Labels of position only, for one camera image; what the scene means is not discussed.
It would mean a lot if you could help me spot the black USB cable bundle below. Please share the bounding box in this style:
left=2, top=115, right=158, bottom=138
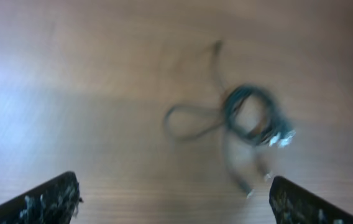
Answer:
left=163, top=40, right=296, bottom=200

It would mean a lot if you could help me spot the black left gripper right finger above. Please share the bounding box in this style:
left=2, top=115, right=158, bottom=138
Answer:
left=269, top=176, right=353, bottom=224

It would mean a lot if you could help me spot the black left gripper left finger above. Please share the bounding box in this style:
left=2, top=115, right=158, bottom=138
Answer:
left=0, top=171, right=83, bottom=224

